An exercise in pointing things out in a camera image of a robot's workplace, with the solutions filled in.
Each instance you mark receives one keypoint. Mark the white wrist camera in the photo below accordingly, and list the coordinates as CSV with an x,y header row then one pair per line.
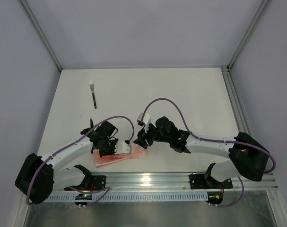
x,y
122,148
143,122

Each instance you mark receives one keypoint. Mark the right corner aluminium post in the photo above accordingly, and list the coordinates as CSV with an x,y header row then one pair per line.
x,y
258,15

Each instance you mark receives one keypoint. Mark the front aluminium rail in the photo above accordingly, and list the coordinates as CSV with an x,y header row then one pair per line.
x,y
170,182

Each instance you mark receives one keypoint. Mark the slotted cable duct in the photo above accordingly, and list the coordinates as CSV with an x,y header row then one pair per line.
x,y
131,196

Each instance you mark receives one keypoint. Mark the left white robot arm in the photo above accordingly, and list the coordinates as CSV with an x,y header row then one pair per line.
x,y
39,176

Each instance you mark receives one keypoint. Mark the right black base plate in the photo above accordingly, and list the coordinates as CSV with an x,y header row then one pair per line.
x,y
198,181

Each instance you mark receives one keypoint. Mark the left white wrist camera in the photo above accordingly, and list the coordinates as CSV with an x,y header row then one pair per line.
x,y
122,148

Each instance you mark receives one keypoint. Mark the pink cloth napkin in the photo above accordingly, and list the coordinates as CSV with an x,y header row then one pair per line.
x,y
136,152

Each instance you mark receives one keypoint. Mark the aluminium rail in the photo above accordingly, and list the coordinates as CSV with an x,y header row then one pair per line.
x,y
170,182
236,104

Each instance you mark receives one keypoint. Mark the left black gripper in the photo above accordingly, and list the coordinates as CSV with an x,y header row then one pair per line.
x,y
105,148

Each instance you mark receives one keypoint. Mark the black handled knife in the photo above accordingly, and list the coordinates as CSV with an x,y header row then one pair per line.
x,y
91,123

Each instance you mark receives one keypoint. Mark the small controller board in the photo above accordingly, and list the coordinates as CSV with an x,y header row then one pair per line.
x,y
82,200
214,198

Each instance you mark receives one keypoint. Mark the right small controller board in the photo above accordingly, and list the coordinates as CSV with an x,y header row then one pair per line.
x,y
214,198

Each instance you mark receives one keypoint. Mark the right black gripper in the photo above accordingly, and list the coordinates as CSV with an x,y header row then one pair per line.
x,y
145,136

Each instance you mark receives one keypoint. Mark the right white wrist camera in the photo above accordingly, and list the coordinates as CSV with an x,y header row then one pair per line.
x,y
143,122

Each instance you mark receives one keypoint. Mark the right side aluminium rail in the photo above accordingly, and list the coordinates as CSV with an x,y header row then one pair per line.
x,y
236,104

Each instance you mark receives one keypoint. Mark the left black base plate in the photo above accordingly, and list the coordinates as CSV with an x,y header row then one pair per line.
x,y
98,182

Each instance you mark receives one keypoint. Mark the left small controller board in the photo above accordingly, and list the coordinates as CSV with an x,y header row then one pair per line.
x,y
82,200

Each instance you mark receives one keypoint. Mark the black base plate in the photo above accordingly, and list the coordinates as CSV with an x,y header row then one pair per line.
x,y
98,182
198,181

